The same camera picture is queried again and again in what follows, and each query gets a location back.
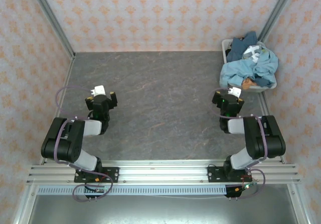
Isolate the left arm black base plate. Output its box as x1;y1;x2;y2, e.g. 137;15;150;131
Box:
73;166;120;183

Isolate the aluminium table edge rail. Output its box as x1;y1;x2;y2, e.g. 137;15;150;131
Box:
39;54;76;166
259;92;287;164

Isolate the white slotted cable duct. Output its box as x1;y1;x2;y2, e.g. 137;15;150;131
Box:
37;185;228;196

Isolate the metal lower panel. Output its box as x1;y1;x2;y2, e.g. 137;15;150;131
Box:
26;194;300;224

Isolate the aluminium mounting rail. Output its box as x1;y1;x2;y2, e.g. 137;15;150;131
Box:
26;159;303;185

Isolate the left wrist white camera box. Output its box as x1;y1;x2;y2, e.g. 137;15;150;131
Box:
90;85;107;96

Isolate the white plastic laundry basket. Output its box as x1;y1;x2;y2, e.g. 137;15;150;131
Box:
220;38;278;94

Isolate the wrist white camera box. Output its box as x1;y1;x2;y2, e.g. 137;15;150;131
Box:
90;85;107;96
227;86;242;97

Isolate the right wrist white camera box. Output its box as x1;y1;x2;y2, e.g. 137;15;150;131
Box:
227;86;242;97

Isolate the aluminium lower frame rail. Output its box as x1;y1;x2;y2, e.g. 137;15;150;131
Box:
287;183;312;224
13;183;39;224

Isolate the orange cloth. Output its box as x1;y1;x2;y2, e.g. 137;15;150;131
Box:
241;77;258;90

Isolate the light blue printed t-shirt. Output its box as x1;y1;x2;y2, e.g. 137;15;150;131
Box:
220;44;279;86

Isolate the aluminium frame post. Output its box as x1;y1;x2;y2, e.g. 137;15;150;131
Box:
258;0;298;43
27;0;76;59

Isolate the dark blue clothes pile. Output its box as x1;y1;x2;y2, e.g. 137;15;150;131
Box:
227;31;274;88

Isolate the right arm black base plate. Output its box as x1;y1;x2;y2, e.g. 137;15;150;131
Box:
207;165;253;183

